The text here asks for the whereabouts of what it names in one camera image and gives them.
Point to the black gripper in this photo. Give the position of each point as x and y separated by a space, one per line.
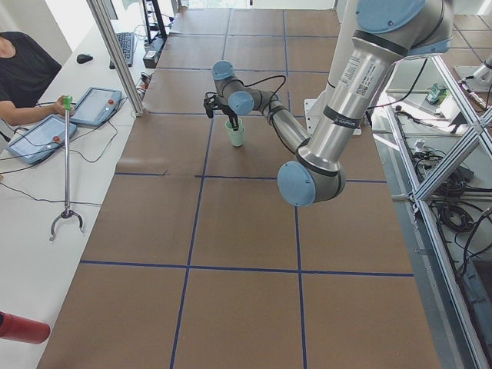
225 111

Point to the aluminium frame post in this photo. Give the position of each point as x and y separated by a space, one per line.
102 20

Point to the blue teach pendant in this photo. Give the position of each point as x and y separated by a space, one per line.
40 141
95 107

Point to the black computer mouse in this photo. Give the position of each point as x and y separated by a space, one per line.
83 58

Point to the metal reacher grabber tool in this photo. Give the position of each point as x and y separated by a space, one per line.
67 212

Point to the green cup standing on table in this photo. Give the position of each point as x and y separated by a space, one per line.
236 138

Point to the red bottle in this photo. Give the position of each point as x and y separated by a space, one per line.
21 329

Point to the green cup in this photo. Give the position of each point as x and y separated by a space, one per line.
241 127
236 138

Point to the person in black shirt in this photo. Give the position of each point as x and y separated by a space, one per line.
27 70

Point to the blue teach pendant near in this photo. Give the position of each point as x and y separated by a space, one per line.
40 141

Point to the black keyboard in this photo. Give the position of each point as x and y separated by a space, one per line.
126 41

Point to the blue teach pendant far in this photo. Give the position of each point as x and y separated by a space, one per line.
95 107

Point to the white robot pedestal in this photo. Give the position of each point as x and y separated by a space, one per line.
346 12

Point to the white side table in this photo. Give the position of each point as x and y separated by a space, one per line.
36 272

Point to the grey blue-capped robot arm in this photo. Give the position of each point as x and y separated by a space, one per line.
374 36

